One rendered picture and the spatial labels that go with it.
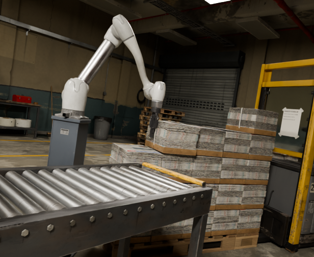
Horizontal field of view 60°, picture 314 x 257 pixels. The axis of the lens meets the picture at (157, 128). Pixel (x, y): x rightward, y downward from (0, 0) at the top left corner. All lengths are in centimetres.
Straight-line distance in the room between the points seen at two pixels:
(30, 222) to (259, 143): 219
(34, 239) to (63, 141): 120
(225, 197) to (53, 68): 722
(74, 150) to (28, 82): 675
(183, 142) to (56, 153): 91
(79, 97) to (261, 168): 173
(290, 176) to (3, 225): 280
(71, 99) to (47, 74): 686
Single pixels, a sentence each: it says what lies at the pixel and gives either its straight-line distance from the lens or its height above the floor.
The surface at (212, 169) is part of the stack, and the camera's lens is 236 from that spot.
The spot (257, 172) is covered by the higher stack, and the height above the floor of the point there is 72.
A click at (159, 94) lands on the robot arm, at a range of 216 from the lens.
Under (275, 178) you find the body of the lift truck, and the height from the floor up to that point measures 61.
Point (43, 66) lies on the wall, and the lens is 875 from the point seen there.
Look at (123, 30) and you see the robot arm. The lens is 212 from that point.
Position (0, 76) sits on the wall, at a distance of 826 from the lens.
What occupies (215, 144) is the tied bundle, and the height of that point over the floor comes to 94.
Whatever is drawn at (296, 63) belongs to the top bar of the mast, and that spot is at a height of 182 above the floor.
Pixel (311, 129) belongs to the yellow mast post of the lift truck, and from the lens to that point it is 289.
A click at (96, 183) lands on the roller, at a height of 80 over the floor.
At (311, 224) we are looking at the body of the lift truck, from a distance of 325.
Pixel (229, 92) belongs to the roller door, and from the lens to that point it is 961.
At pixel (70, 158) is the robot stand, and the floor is 73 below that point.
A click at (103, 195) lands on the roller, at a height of 80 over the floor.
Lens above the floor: 111
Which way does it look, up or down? 3 degrees down
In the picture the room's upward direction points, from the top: 8 degrees clockwise
